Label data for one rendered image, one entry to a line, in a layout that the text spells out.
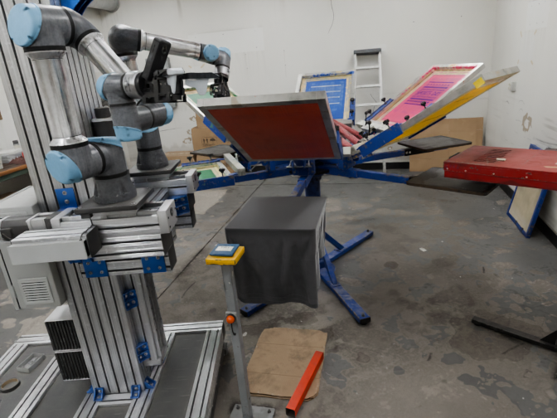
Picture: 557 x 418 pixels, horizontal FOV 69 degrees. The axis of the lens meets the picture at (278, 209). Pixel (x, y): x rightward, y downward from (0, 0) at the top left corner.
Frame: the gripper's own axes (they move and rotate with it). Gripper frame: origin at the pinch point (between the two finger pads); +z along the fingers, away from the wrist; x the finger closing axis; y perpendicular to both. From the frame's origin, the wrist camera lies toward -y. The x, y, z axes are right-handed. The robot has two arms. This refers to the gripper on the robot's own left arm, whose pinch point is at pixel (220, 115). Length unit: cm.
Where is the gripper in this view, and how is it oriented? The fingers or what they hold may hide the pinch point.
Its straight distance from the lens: 213.9
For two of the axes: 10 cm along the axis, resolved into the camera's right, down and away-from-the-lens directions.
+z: -0.5, 9.8, -2.0
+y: -2.3, -2.0, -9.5
